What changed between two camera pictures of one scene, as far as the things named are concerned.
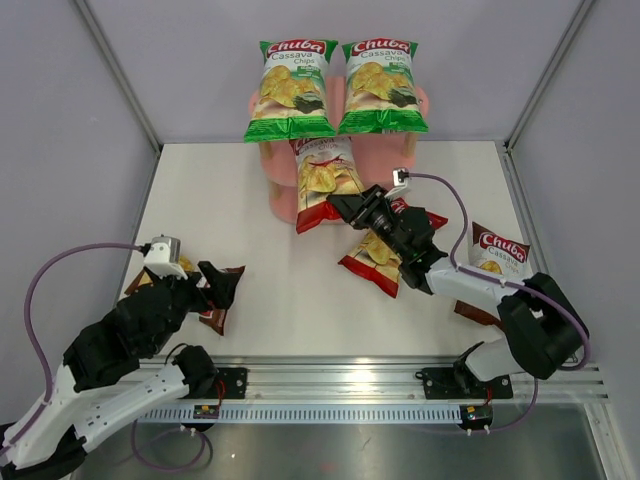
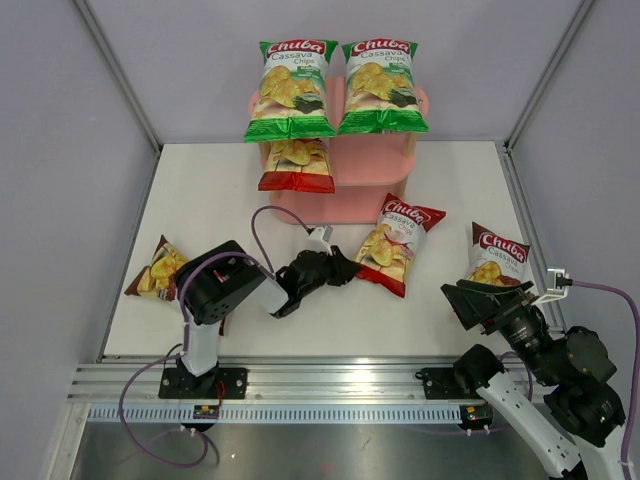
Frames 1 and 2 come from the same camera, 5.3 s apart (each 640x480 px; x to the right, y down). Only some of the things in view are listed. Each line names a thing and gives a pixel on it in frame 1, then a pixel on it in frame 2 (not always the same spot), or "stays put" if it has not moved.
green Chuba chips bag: (291, 98) stays put
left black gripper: (220, 285) -> (344, 269)
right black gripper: (348, 205) -> (473, 306)
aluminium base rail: (366, 380) stays put
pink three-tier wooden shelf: (381, 159) stays put
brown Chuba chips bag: (496, 256) stays put
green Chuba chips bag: (381, 93) stays put
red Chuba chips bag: (328, 167) -> (299, 166)
